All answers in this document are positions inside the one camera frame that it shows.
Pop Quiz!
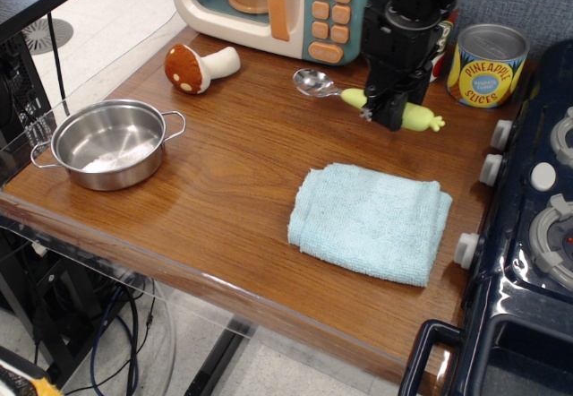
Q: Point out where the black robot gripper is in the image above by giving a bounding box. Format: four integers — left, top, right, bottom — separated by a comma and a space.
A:
361, 0, 440, 131

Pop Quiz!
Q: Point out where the yellow handled metal spoon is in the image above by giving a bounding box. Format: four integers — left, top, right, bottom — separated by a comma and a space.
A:
293, 68, 445, 132

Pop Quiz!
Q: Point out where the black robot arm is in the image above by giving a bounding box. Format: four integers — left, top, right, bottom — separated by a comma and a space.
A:
361, 0, 457, 131

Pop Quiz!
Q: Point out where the white stove knob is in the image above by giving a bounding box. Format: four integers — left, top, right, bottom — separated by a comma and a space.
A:
454, 233, 480, 270
479, 154, 502, 186
490, 120, 513, 151

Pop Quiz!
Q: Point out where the toy microwave oven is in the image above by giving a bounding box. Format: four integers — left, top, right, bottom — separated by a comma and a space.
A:
174, 0, 368, 65

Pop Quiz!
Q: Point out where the dark blue toy stove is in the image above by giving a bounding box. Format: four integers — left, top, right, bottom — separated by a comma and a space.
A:
399, 40, 572, 395

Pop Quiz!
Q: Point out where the tomato sauce can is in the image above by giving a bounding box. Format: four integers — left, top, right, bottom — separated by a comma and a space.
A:
430, 7, 459, 82

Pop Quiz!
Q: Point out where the pineapple slices can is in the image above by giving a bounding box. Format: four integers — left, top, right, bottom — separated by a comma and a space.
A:
447, 23, 530, 109

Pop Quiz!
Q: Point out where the light blue folded towel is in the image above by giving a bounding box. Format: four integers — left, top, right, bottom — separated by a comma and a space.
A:
287, 163, 452, 288

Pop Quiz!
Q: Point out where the plush brown mushroom toy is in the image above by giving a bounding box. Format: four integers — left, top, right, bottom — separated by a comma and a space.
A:
164, 44, 241, 95

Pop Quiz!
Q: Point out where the stainless steel pot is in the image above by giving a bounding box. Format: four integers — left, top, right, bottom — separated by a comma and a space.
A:
30, 99, 187, 192

